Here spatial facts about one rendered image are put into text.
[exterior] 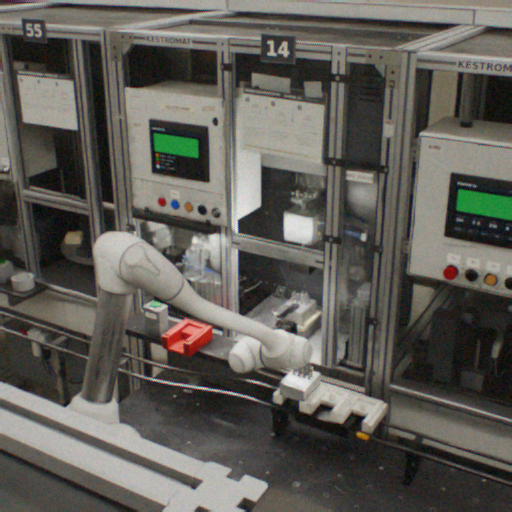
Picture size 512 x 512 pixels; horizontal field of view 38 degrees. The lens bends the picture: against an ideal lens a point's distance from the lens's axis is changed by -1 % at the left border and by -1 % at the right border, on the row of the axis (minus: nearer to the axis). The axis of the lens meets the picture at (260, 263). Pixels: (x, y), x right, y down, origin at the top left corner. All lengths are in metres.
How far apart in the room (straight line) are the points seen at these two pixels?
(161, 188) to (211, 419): 0.88
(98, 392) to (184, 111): 1.00
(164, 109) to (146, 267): 0.74
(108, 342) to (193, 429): 0.58
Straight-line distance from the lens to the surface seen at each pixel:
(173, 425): 2.80
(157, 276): 2.14
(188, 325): 2.87
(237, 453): 2.65
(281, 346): 2.42
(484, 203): 2.22
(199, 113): 2.59
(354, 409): 2.56
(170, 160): 2.68
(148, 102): 2.71
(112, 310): 2.32
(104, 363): 2.38
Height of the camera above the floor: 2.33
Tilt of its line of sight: 24 degrees down
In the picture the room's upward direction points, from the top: straight up
